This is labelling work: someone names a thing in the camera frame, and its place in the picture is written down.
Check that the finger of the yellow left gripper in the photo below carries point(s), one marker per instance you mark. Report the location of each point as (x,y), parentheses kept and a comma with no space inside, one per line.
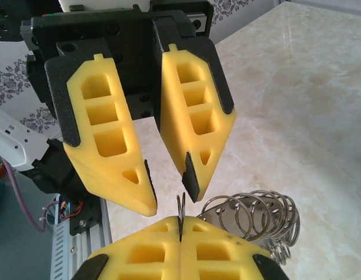
(81,166)
(174,131)

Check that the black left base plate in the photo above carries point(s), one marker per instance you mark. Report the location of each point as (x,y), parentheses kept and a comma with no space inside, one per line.
(87,218)

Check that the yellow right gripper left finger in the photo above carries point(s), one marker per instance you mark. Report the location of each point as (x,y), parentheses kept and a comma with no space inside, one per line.
(139,262)

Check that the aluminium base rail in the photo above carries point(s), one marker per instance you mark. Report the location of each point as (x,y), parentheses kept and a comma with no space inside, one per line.
(92,256)

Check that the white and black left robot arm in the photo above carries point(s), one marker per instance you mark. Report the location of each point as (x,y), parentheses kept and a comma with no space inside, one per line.
(11,140)

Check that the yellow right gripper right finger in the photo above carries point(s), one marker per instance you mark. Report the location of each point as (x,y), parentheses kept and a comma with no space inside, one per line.
(227,259)

